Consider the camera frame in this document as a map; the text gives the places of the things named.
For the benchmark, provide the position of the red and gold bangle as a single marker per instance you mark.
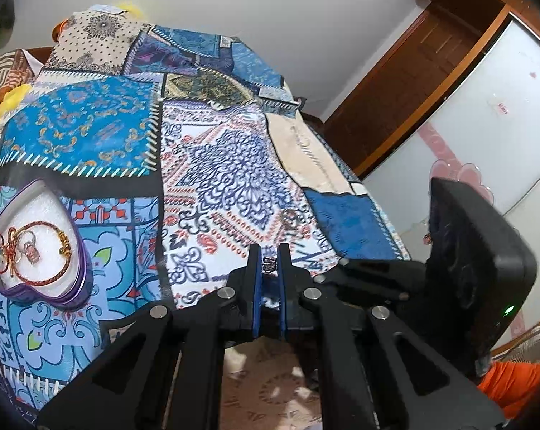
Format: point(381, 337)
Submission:
point(50, 277)

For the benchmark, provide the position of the patchwork printed blanket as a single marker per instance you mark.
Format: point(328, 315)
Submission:
point(207, 143)

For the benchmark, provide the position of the wooden wardrobe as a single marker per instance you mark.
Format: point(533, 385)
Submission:
point(489, 121)

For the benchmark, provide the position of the person's right forearm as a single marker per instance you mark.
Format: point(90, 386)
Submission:
point(516, 385)

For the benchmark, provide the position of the white electric fan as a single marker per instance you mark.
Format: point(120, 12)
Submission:
point(532, 345)

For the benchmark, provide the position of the purple heart-shaped box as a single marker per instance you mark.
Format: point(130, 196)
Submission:
point(37, 215)

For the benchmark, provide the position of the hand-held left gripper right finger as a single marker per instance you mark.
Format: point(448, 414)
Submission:
point(282, 295)

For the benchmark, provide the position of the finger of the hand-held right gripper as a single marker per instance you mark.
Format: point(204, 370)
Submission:
point(364, 290)
point(386, 268)

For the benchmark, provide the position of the pink padlock charm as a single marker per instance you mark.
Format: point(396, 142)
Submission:
point(31, 251)

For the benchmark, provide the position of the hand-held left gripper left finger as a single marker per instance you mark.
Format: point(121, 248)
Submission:
point(256, 295)

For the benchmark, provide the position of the brown wooden door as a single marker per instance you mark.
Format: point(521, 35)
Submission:
point(404, 80)

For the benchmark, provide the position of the striped orange cloth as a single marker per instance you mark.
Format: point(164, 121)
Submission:
point(10, 71)

